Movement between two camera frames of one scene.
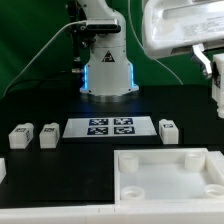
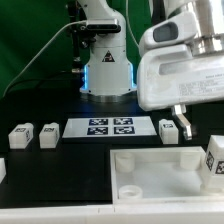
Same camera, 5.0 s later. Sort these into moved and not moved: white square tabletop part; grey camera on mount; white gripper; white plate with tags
Moved: white gripper
Not moved: grey camera on mount; white square tabletop part; white plate with tags
